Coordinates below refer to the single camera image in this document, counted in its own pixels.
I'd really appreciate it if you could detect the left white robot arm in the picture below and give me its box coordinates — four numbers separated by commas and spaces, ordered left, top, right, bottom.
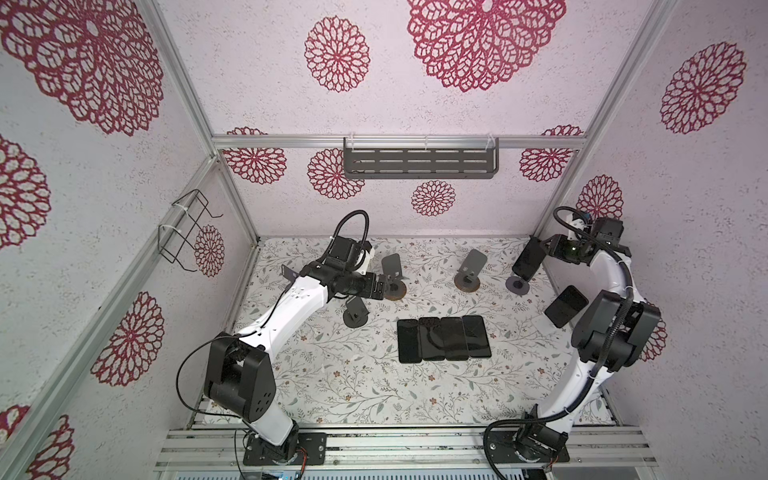
204, 236, 384, 450

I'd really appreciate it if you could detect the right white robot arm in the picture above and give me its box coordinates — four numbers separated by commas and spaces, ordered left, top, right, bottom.
535, 206, 661, 434

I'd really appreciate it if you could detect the dark grey round stand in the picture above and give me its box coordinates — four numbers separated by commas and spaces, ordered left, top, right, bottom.
343, 296, 369, 329

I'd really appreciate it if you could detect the centre wood-rim phone stand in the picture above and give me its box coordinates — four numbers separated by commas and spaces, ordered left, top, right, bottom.
381, 253, 407, 301

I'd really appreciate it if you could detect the far left grey stand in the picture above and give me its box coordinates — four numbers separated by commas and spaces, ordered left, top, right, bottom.
280, 264, 299, 284

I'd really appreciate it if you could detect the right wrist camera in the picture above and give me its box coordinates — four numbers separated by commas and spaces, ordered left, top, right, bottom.
568, 212, 591, 240

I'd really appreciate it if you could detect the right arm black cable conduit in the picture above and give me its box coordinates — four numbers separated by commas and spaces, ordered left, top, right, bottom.
482, 205, 636, 480

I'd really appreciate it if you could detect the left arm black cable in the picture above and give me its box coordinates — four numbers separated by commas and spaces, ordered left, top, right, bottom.
175, 281, 295, 421

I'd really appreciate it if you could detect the grey wall shelf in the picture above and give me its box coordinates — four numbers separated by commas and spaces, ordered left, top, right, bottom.
342, 138, 499, 180

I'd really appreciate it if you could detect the black wire wall rack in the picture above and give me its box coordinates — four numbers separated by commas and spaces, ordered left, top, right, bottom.
156, 189, 226, 278

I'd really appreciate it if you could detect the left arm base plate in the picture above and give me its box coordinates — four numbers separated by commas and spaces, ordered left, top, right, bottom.
243, 431, 328, 467

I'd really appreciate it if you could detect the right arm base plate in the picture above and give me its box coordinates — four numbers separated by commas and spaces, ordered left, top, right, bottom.
485, 425, 570, 464

